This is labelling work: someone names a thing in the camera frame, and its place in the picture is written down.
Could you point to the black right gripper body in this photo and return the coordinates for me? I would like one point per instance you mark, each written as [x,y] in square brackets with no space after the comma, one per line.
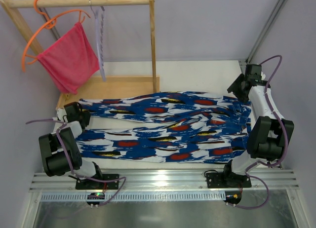
[237,87]

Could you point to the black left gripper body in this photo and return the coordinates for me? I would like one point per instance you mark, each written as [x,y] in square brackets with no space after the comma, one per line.
[82,118]

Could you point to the blue patterned trousers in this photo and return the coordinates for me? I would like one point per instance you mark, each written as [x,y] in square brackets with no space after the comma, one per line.
[189,127]

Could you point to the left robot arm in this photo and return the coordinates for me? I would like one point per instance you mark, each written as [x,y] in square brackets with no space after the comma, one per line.
[60,153]

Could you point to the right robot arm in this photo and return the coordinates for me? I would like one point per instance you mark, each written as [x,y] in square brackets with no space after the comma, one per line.
[269,138]

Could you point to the orange plastic hanger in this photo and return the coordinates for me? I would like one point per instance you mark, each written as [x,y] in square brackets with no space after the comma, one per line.
[50,23]

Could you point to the lilac plastic hanger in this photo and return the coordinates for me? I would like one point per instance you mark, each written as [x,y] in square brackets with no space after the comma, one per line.
[99,31]

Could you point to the wooden clothes rack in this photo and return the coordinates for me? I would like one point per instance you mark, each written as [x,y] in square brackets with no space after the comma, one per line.
[95,88]

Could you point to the pink cloth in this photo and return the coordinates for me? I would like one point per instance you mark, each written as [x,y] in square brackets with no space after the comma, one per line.
[70,61]

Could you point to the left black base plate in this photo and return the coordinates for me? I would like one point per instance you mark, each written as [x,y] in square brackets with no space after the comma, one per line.
[105,184]

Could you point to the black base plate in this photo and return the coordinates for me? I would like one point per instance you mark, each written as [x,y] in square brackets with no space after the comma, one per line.
[218,180]
[105,184]

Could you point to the slotted cable duct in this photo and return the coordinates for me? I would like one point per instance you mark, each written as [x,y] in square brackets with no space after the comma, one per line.
[133,196]

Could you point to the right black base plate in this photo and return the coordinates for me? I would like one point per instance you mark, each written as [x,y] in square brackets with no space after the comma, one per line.
[218,180]

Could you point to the aluminium mounting rail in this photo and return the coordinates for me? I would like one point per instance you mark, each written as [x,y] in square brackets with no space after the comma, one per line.
[168,180]

